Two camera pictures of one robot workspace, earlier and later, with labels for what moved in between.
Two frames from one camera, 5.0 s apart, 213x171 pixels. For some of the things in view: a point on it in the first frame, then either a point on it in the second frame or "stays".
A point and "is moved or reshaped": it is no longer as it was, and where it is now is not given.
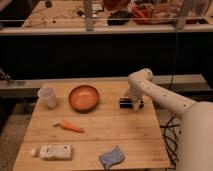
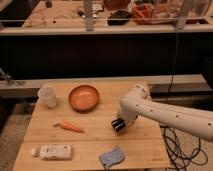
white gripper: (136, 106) to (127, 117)
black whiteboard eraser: (126, 103) is moved or reshaped
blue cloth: (112, 157) stays
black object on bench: (120, 17) stays
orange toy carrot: (68, 126) stays
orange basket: (143, 16) stays
